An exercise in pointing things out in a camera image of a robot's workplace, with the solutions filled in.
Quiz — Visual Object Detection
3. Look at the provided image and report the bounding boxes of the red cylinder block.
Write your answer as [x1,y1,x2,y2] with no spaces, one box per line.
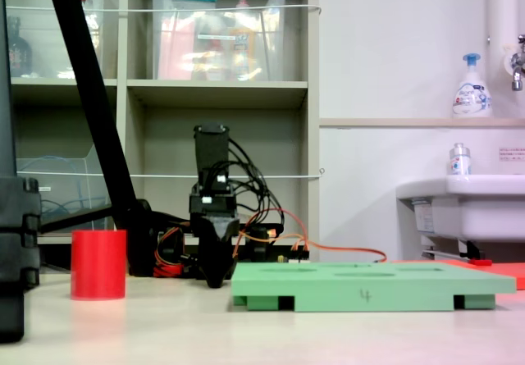
[70,229,127,301]

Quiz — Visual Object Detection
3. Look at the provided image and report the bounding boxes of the metal faucet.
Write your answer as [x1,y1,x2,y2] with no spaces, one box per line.
[507,34,525,93]

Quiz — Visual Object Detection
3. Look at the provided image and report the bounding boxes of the black arm wire bundle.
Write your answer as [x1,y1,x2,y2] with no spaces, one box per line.
[226,137,286,240]

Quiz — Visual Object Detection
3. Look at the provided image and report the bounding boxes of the large clear storage bin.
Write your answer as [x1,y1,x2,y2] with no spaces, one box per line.
[150,0,288,82]

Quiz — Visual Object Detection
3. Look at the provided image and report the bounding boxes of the clear box with blue cables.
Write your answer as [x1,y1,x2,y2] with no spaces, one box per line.
[16,143,114,237]

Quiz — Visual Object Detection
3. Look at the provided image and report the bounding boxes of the green shape-hole board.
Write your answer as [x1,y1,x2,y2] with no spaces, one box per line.
[231,261,517,313]

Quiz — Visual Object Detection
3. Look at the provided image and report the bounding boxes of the small clear sanitizer bottle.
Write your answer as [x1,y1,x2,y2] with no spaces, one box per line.
[447,142,473,176]

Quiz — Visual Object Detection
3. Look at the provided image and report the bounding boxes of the white blue soap pump bottle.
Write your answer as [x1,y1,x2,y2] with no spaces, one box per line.
[452,52,494,119]

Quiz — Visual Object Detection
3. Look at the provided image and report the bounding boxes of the white wall notice label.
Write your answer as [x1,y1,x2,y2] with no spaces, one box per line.
[498,147,525,162]

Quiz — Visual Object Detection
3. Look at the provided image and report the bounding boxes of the beige shelf unit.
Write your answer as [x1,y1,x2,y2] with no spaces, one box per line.
[0,0,322,276]

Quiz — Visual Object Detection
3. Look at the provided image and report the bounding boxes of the black tripod leg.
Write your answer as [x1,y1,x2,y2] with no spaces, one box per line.
[43,0,156,278]

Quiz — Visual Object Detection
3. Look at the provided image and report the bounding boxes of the white cord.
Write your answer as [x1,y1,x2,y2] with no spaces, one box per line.
[16,168,326,180]
[6,4,322,15]

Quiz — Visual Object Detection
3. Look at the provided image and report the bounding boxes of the black tripod brace bar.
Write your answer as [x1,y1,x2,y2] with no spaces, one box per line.
[39,203,114,235]

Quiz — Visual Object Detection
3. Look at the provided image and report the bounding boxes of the orange wire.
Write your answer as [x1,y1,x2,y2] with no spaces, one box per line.
[232,208,389,264]

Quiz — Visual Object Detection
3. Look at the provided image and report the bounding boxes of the red cable bundle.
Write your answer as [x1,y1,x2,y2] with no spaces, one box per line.
[153,226,185,278]

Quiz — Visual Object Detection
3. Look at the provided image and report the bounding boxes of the white sink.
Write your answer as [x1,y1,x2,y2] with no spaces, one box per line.
[395,174,525,260]

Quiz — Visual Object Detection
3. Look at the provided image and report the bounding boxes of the dark glass bottle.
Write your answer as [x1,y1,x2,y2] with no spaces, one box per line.
[7,16,34,78]

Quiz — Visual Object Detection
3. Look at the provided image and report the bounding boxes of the small circuit board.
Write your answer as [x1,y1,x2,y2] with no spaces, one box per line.
[277,253,311,265]

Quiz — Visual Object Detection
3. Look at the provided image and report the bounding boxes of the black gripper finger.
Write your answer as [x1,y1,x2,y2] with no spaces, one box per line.
[192,217,227,290]
[212,216,241,278]

